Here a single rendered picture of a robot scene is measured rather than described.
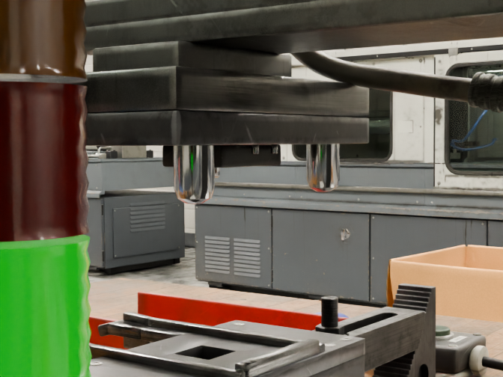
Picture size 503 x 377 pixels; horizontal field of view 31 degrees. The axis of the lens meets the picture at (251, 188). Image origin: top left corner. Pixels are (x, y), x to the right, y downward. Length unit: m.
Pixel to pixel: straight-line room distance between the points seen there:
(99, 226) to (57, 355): 7.22
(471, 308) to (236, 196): 3.76
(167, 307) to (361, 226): 4.90
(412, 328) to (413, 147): 4.87
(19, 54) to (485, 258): 3.20
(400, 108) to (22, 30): 5.42
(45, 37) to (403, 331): 0.52
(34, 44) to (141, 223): 7.48
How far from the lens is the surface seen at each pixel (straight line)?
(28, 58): 0.20
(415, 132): 5.55
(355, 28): 0.40
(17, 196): 0.19
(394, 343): 0.67
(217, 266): 6.52
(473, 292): 2.79
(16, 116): 0.19
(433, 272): 2.84
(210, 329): 0.57
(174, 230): 7.95
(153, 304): 0.88
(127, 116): 0.43
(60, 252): 0.20
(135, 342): 0.62
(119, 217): 7.49
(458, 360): 0.80
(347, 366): 0.55
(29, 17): 0.20
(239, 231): 6.35
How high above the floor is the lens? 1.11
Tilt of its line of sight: 3 degrees down
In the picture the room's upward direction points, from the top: straight up
